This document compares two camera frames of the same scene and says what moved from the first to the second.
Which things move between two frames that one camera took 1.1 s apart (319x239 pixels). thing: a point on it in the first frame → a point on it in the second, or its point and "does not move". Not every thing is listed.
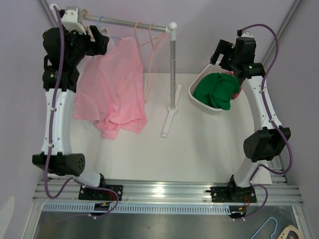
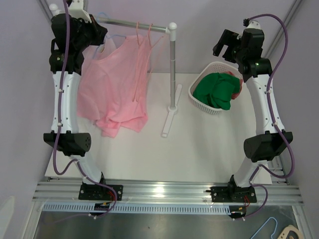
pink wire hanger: x=138 y=45 → x=136 y=72
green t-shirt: x=216 y=89 does not move
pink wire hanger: x=155 y=49 → x=151 y=48
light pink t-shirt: x=110 y=88 does not move
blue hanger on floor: x=264 y=223 does not move
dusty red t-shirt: x=236 y=95 does not move
